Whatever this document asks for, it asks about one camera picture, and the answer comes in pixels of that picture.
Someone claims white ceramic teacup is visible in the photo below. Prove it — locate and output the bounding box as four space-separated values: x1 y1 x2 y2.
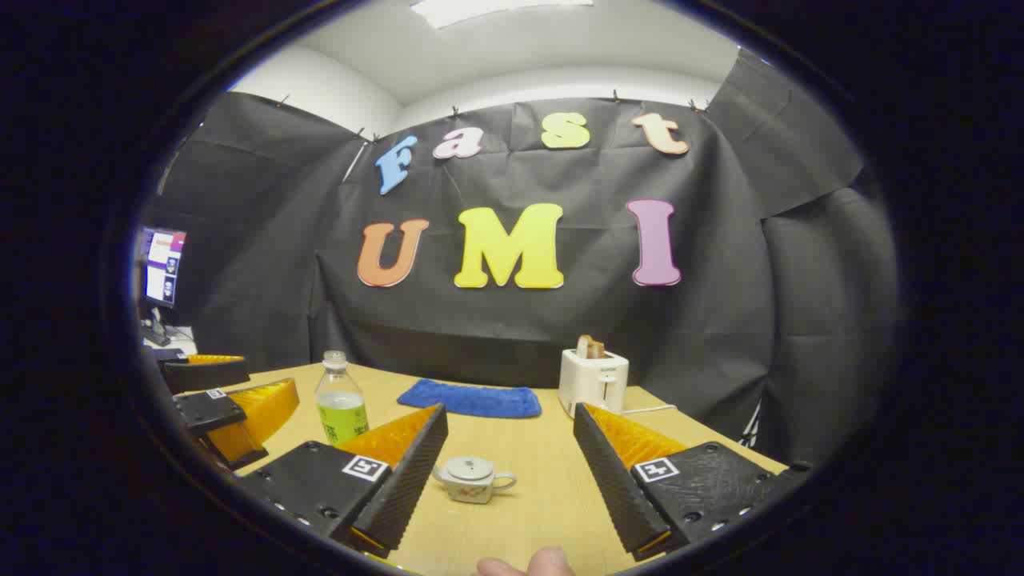
432 456 518 505

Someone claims computer monitor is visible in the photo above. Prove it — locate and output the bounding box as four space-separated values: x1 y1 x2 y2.
138 226 187 309

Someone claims white side desk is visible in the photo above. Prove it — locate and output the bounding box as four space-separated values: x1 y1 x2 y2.
144 324 198 357

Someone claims blue towel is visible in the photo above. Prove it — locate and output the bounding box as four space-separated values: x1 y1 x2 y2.
397 378 543 419

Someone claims green label water bottle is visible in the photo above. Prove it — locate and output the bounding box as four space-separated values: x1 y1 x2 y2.
315 350 370 446

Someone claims white toaster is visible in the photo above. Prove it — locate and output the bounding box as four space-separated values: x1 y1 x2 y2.
558 348 630 418

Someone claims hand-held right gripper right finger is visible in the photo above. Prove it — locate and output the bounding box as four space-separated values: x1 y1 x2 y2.
573 402 813 562

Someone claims black backdrop cloth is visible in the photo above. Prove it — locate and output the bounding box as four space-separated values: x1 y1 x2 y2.
140 48 901 469

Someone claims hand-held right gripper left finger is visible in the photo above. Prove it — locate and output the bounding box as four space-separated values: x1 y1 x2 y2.
238 402 449 559

